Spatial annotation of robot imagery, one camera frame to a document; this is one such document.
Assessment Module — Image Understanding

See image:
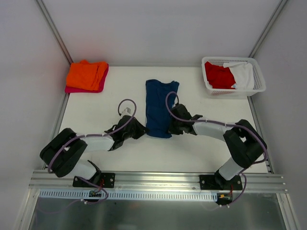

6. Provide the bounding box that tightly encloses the blue t shirt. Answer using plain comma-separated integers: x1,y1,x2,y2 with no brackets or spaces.
145,79,179,138

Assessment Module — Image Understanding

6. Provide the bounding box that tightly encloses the white slotted cable duct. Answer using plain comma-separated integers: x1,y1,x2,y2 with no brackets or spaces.
38,189,218,202

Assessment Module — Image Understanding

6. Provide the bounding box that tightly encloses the pink folded t shirt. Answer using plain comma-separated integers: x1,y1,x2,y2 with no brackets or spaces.
64,63,110,94

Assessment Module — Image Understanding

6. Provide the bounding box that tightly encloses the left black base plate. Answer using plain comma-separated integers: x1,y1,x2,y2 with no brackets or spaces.
72,172,116,188

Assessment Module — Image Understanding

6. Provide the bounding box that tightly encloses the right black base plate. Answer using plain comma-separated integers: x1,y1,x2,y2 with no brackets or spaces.
199,174,243,191

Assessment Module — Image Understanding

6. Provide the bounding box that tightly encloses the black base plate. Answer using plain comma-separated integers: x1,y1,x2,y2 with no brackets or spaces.
199,174,243,191
72,172,116,188

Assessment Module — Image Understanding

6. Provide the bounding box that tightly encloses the white plastic basket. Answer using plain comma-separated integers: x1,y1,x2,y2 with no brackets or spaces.
201,57,266,96

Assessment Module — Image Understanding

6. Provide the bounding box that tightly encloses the orange folded t shirt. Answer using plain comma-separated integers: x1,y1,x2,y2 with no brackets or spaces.
66,60,107,91

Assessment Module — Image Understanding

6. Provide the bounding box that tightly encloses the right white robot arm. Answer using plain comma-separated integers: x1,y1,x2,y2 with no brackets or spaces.
168,103,267,190

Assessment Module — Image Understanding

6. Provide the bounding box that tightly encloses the white t shirt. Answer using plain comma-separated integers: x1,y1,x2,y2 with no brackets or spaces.
223,62,254,90

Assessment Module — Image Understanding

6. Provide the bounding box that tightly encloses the red t shirt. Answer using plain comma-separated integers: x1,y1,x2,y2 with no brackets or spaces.
204,62,236,89

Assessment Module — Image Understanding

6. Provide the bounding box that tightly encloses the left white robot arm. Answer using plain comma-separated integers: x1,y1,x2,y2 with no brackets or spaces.
39,115,149,187

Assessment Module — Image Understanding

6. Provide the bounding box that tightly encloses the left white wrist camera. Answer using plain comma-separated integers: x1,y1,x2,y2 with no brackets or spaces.
120,107,131,117

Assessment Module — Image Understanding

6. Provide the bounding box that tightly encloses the aluminium mounting rail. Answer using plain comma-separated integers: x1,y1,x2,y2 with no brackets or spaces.
28,170,289,194

